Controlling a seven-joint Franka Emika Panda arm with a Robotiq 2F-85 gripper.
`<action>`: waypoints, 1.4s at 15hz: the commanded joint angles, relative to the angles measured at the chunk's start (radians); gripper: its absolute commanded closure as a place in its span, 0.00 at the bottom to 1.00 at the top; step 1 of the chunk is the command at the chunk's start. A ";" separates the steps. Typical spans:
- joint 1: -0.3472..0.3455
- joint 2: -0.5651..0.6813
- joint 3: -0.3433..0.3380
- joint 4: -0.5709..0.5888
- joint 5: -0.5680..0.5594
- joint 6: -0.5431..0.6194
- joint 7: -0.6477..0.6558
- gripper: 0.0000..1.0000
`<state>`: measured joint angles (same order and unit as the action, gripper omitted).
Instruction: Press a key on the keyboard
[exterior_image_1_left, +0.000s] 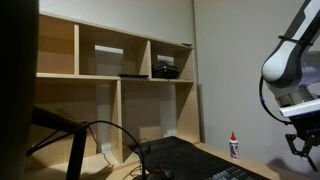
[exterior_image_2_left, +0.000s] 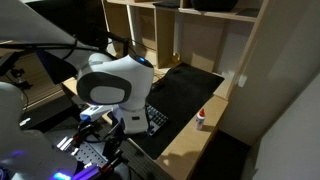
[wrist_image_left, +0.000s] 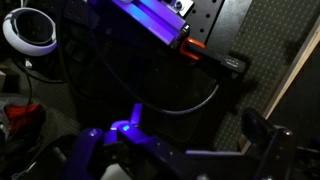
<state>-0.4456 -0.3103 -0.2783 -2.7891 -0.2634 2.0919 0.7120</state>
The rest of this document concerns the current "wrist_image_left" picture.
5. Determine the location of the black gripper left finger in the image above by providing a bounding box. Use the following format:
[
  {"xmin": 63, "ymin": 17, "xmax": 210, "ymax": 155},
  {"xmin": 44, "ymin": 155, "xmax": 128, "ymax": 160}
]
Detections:
[{"xmin": 63, "ymin": 127, "xmax": 105, "ymax": 180}]

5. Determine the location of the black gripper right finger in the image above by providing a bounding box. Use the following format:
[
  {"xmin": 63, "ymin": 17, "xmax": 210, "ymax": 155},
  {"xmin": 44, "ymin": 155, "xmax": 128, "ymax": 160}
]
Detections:
[{"xmin": 241, "ymin": 107, "xmax": 298, "ymax": 180}]

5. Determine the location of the red cloth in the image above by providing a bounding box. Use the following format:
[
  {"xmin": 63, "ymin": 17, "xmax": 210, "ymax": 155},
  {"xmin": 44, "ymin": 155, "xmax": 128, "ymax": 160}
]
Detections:
[{"xmin": 4, "ymin": 103, "xmax": 46, "ymax": 135}]

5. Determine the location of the orange black bar clamp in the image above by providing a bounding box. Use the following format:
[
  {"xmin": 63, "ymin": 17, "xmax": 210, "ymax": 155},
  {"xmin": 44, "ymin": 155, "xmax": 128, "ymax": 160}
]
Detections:
[
  {"xmin": 179, "ymin": 37, "xmax": 248, "ymax": 76},
  {"xmin": 103, "ymin": 103, "xmax": 254, "ymax": 168}
]

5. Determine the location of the black dotted floor mat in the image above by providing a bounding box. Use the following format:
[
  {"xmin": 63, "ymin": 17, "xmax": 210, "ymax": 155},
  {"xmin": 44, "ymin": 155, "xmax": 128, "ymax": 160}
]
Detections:
[{"xmin": 213, "ymin": 0, "xmax": 320, "ymax": 151}]

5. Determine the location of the thick black cable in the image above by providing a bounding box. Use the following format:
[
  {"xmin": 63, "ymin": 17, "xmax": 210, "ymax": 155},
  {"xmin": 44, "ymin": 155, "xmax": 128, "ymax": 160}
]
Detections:
[{"xmin": 84, "ymin": 19, "xmax": 221, "ymax": 117}]

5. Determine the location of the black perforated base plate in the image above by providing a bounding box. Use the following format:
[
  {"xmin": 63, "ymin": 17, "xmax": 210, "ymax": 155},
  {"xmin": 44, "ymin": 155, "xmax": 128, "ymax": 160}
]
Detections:
[{"xmin": 184, "ymin": 0, "xmax": 253, "ymax": 45}]

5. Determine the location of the aluminium extrusion rail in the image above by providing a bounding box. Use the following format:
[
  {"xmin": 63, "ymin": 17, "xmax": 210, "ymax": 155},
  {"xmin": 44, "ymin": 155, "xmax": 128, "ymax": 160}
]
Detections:
[{"xmin": 109, "ymin": 0, "xmax": 191, "ymax": 48}]

